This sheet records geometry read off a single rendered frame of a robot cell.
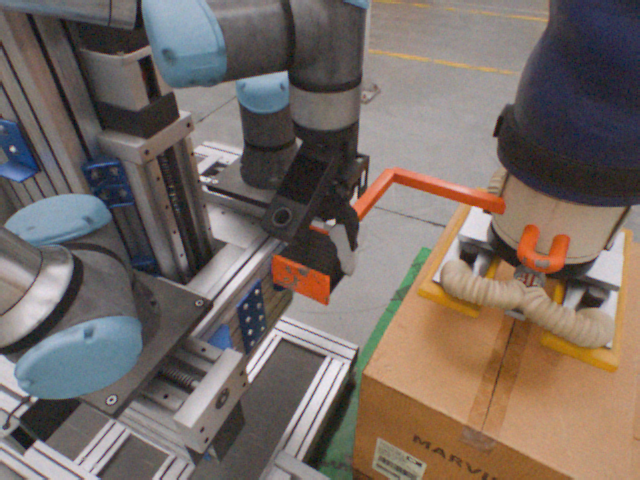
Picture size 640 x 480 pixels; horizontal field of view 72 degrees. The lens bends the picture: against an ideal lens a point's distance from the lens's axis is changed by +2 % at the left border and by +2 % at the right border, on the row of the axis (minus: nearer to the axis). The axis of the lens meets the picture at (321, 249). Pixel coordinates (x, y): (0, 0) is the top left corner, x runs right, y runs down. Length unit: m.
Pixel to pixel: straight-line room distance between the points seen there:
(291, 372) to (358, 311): 0.57
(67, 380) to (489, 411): 0.59
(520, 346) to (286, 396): 0.92
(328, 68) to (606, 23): 0.29
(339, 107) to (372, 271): 1.83
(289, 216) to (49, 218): 0.30
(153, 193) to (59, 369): 0.40
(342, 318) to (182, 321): 1.36
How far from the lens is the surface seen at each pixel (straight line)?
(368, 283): 2.19
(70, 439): 1.72
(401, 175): 0.76
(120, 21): 0.51
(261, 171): 0.97
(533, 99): 0.63
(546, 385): 0.84
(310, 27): 0.41
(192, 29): 0.38
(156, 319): 0.73
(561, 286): 0.81
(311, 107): 0.45
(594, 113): 0.60
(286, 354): 1.67
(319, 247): 0.58
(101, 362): 0.52
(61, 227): 0.59
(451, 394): 0.78
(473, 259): 0.77
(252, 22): 0.40
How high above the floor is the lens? 1.60
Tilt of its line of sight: 43 degrees down
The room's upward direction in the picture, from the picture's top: straight up
